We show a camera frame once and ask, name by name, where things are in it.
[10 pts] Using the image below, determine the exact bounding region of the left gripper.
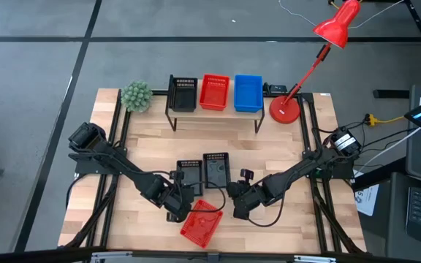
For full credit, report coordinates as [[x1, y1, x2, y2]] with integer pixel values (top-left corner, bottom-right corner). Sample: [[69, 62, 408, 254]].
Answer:
[[159, 184, 195, 223]]

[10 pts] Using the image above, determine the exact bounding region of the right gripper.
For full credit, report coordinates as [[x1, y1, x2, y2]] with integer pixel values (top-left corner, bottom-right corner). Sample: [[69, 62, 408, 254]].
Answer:
[[226, 180, 270, 221]]

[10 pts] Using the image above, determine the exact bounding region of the red plastic basket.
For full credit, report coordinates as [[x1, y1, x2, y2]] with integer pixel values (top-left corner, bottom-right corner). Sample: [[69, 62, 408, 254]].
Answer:
[[199, 73, 231, 112], [179, 199, 224, 250]]

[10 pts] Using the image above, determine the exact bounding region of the black plastic basket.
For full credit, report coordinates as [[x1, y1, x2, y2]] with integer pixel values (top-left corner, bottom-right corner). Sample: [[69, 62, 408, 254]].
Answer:
[[175, 159, 204, 197], [202, 152, 232, 190], [167, 75, 199, 113]]

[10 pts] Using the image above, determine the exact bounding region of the blue plastic basket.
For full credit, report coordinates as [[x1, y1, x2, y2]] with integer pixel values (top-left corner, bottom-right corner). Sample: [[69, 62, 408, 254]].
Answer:
[[233, 74, 264, 113]]

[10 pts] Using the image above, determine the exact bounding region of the wooden shelf with black legs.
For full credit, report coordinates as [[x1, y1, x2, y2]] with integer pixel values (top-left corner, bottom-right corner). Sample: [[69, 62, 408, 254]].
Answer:
[[164, 75, 266, 134]]

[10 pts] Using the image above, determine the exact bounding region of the red desk lamp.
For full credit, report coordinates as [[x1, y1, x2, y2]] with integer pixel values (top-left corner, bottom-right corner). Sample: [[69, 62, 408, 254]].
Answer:
[[268, 0, 362, 125]]

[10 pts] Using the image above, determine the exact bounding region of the black power adapter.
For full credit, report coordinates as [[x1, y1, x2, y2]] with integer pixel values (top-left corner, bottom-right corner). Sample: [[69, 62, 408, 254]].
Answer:
[[262, 82, 288, 96]]

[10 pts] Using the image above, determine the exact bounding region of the white paper sheet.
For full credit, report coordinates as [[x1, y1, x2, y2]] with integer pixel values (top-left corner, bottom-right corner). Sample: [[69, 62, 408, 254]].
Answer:
[[354, 183, 380, 217]]

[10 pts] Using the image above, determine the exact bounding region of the potted green succulent plant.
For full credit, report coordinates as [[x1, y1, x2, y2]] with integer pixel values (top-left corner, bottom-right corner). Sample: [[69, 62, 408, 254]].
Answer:
[[120, 80, 153, 113]]

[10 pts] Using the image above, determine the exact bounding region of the black stand foot bar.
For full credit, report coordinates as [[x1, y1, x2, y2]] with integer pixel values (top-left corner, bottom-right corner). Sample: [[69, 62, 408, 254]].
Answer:
[[373, 88, 411, 99]]

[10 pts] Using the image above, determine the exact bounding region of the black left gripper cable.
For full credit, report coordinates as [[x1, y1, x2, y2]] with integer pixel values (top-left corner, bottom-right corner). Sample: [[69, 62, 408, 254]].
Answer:
[[137, 168, 227, 214]]

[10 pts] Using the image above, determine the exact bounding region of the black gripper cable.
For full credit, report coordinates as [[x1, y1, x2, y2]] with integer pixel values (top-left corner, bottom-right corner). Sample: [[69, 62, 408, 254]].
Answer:
[[246, 175, 288, 228], [137, 168, 227, 214]]

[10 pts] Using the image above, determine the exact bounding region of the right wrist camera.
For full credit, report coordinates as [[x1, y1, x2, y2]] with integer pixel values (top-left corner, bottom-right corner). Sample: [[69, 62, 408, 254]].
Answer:
[[239, 168, 255, 183]]

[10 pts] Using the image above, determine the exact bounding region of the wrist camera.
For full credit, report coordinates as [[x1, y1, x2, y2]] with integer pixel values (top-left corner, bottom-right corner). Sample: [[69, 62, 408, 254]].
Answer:
[[169, 169, 186, 183], [239, 168, 255, 183]]

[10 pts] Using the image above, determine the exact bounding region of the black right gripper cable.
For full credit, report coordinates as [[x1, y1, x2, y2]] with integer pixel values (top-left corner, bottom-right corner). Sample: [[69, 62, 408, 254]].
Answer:
[[246, 175, 288, 228]]

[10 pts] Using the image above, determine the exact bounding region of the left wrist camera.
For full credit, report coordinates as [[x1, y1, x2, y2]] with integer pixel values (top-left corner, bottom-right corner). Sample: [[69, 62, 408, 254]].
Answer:
[[169, 169, 186, 183]]

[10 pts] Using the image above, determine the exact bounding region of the silver aluminium bracket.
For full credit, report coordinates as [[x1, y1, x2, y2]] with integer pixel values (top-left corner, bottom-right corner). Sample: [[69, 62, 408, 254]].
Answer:
[[90, 251, 133, 262], [293, 255, 338, 263]]

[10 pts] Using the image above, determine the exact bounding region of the black aluminium table frame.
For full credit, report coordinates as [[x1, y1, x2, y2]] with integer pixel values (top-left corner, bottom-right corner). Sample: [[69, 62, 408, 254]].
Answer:
[[0, 87, 421, 263]]

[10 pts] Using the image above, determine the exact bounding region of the yellow plug with cable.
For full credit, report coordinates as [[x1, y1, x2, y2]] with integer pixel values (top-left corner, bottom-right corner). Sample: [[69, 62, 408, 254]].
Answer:
[[363, 113, 406, 128]]

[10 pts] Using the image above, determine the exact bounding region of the thick white cable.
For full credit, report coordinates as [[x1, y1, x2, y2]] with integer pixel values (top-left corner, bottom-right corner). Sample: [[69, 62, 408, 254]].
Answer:
[[352, 126, 421, 180]]

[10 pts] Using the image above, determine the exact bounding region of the thin white cable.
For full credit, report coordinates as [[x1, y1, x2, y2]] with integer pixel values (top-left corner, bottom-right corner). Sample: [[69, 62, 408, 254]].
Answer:
[[278, 0, 405, 30]]

